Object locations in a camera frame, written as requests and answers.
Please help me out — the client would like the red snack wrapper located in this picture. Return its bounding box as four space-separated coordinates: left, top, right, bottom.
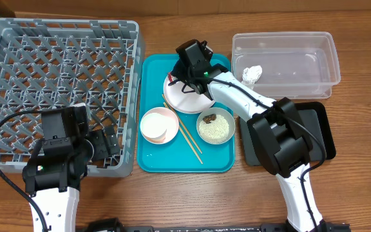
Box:
168 73 173 82

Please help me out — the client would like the grey-green bowl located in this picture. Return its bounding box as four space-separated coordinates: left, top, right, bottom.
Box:
196 107 235 145

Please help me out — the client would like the white paper cup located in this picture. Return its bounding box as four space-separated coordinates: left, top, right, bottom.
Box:
140 113 167 142

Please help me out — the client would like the brown food chunk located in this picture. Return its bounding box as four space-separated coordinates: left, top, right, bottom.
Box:
203 113 216 124

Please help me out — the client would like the white tissue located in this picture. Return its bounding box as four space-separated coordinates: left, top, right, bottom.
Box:
242 65 263 84

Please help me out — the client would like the pink bowl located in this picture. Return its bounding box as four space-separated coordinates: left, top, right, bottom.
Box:
140 107 179 144

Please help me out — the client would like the pile of white rice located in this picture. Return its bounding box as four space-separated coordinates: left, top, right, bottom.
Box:
198 114 229 144

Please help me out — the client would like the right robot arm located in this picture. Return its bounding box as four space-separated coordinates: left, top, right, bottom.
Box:
171 61 336 231

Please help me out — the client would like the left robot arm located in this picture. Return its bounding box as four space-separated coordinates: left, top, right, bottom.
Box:
22 126 120 231

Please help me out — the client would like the clear plastic waste bin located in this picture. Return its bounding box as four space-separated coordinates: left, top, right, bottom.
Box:
232 32 341 99

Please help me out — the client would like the black food waste tray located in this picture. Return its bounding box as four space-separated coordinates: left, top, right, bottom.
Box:
239 102 336 166

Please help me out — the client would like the pale pink round plate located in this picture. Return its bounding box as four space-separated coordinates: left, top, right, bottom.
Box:
163 75 214 114

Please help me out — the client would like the upper wooden chopstick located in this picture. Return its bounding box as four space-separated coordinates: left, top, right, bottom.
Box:
162 94 202 153

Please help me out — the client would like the wooden chopstick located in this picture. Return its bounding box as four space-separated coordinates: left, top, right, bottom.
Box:
162 94 202 153
163 102 204 165

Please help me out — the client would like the lower wooden chopstick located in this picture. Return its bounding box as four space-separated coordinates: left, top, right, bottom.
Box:
163 102 204 165

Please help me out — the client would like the teal serving tray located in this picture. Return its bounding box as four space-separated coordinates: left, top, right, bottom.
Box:
137 54 235 173

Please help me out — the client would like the grey plastic dish rack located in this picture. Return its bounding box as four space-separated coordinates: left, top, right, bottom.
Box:
0 18 145 177

